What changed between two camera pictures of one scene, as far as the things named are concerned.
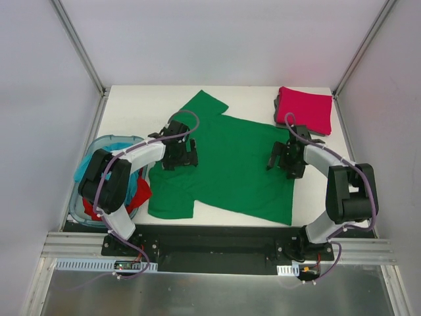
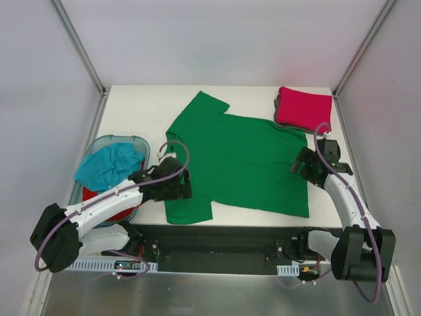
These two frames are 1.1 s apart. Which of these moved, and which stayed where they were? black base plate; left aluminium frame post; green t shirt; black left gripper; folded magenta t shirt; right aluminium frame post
Moved: black left gripper; green t shirt
Stayed: left aluminium frame post; right aluminium frame post; folded magenta t shirt; black base plate
